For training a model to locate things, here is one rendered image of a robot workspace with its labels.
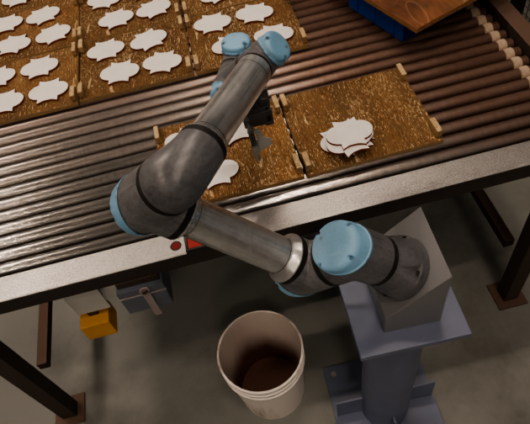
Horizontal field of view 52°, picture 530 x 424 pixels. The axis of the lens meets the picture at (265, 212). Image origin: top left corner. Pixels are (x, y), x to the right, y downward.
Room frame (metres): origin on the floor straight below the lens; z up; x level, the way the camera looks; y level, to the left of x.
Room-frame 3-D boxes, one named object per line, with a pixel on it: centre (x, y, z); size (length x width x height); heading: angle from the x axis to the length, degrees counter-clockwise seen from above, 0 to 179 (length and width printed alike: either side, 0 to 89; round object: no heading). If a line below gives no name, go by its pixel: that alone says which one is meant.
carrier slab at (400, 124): (1.20, -0.34, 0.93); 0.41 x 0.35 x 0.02; 93
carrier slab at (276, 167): (1.18, 0.08, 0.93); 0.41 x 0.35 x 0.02; 93
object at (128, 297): (0.87, 0.39, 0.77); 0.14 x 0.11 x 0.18; 93
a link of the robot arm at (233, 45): (1.12, -0.02, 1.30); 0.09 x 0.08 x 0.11; 158
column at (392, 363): (0.61, -0.28, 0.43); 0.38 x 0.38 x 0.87; 0
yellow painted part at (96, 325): (0.86, 0.57, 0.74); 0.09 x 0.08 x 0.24; 93
